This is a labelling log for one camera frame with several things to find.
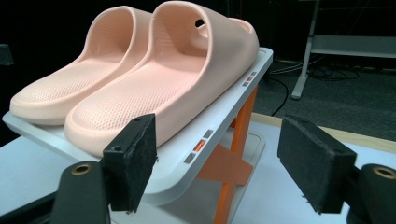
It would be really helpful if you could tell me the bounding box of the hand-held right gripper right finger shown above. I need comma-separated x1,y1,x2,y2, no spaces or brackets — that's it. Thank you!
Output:
276,115,359,215

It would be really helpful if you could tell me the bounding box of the black floor cable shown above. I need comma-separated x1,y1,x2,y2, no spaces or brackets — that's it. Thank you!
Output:
266,75,290,117

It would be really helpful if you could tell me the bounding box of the orange and grey shoe rack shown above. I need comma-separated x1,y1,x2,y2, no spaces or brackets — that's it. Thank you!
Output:
2,46,275,224

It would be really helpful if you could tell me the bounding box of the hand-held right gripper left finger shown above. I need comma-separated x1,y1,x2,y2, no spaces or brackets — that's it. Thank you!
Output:
102,113,158,215

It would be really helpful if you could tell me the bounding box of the dark grey object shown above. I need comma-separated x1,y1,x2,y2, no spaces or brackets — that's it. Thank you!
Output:
0,43,15,66

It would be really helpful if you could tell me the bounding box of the bundle of black cables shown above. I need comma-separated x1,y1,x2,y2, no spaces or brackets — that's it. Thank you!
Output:
270,55,361,82

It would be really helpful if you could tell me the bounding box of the white metal desk frame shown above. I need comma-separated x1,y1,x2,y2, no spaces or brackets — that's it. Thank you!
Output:
290,0,396,101

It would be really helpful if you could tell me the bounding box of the pink foam slipper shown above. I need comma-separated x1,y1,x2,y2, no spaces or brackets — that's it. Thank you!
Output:
8,5,155,127
64,0,261,158

